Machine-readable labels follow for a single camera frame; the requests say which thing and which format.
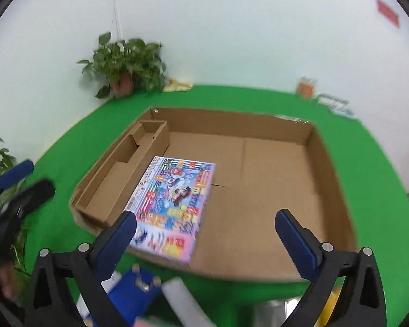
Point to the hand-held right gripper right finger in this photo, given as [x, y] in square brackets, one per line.
[294, 235]

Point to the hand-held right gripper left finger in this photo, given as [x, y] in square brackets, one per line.
[122, 231]

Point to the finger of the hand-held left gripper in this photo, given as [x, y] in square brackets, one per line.
[37, 192]
[17, 173]

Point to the shallow cardboard box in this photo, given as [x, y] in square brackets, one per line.
[276, 177]

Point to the blue stapler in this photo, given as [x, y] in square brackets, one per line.
[129, 296]

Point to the white mug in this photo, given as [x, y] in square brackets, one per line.
[185, 301]

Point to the person's left hand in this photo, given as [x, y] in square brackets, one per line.
[5, 279]

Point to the leafy green plant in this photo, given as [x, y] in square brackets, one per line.
[0, 158]

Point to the colourful printed packet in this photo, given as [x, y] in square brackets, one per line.
[177, 204]

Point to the small orange box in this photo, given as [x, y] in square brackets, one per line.
[306, 88]

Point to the yellow cloth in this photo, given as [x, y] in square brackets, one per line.
[177, 85]

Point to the potted green plant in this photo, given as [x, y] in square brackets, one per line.
[122, 58]

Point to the flat packets near wall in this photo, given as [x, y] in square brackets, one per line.
[335, 105]

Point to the red wall sign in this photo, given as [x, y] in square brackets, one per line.
[388, 13]

